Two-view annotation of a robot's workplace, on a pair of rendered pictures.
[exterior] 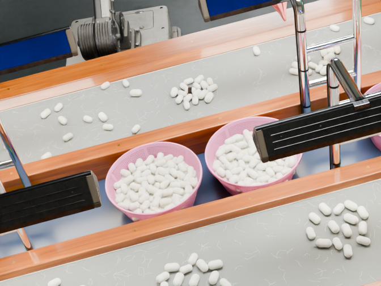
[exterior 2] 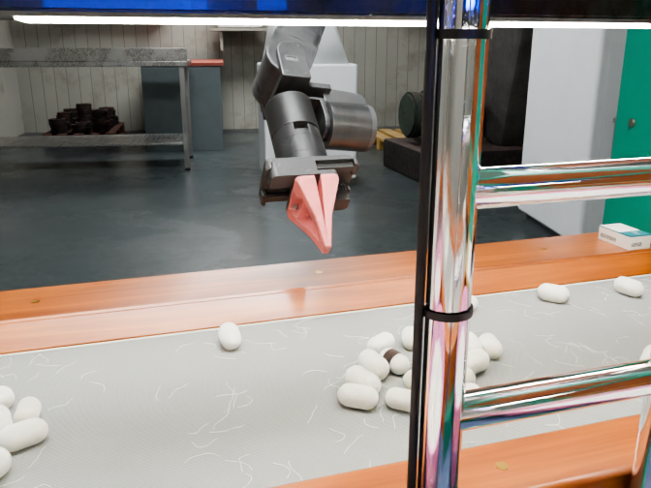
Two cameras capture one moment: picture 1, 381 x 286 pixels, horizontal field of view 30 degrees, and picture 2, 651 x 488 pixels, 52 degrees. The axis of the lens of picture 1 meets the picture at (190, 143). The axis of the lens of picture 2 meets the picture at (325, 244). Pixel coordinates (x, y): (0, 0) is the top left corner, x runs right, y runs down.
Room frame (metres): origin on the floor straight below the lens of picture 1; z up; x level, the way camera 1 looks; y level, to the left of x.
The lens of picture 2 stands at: (1.21, -0.21, 1.03)
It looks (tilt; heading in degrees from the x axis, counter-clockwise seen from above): 17 degrees down; 345
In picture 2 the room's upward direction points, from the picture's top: straight up
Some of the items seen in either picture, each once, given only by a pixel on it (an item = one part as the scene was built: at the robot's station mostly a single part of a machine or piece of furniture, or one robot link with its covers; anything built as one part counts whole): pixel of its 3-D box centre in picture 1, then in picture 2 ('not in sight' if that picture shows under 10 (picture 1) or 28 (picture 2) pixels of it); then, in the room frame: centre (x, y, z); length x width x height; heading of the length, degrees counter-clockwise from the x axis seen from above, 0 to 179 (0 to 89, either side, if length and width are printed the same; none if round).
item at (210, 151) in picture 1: (254, 162); not in sight; (1.37, -0.16, 0.72); 0.27 x 0.27 x 0.10
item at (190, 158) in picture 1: (156, 188); not in sight; (1.35, 0.12, 0.72); 0.27 x 0.27 x 0.10
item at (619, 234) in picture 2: not in sight; (624, 236); (1.95, -0.82, 0.77); 0.06 x 0.04 x 0.02; 3
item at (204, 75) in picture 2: not in sight; (186, 101); (8.76, -0.61, 0.43); 1.60 x 0.82 x 0.86; 174
